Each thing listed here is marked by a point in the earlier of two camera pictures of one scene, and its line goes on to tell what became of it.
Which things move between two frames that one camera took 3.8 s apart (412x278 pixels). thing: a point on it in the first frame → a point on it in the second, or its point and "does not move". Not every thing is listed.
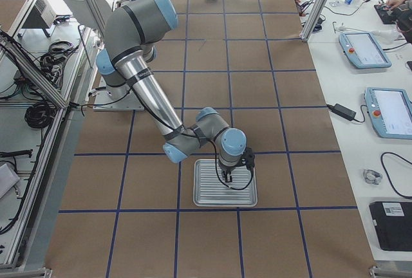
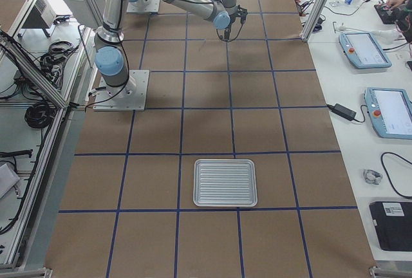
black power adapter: [342, 111] does not move
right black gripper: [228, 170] → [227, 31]
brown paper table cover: [241, 49] does not move
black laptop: [393, 223] does not move
